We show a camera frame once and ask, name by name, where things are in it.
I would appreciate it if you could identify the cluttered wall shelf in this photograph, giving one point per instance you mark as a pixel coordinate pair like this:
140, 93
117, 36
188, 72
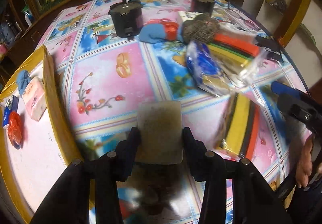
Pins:
275, 3

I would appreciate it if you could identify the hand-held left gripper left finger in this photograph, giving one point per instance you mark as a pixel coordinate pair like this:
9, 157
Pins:
130, 153

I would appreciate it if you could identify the blue tissue pack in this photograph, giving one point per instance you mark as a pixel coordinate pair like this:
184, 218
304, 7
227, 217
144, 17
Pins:
10, 112

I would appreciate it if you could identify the steel wool scourer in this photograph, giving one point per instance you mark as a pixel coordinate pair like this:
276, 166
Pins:
201, 27

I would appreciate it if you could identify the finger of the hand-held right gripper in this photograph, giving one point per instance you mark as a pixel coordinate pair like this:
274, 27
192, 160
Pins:
280, 87
296, 109

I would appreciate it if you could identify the white bottle with green cap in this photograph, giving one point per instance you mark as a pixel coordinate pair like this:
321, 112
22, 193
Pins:
28, 17

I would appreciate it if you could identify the grey cleaning cloth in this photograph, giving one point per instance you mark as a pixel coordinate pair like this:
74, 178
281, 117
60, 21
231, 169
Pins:
159, 130

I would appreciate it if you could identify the red plastic bag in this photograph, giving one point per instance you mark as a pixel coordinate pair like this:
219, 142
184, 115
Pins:
15, 129
171, 30

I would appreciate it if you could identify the blue cloth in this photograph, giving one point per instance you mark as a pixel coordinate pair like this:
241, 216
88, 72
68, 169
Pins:
152, 34
24, 81

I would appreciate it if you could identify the blue printed plastic bag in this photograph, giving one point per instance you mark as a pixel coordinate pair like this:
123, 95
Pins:
206, 68

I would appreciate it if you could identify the person's right hand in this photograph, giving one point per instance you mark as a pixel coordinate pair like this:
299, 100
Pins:
305, 163

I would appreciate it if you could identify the pink tissue pack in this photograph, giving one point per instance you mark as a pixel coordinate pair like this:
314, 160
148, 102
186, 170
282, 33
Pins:
34, 99

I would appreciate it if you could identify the yellow-rimmed white tray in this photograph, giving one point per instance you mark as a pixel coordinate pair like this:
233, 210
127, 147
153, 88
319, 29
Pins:
37, 158

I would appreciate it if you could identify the blue thermos jug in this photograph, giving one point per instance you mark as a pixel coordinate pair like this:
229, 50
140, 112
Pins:
5, 31

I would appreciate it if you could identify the black cylindrical motor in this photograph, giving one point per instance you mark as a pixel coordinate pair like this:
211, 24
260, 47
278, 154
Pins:
125, 17

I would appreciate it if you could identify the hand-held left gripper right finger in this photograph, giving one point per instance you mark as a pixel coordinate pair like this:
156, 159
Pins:
191, 153

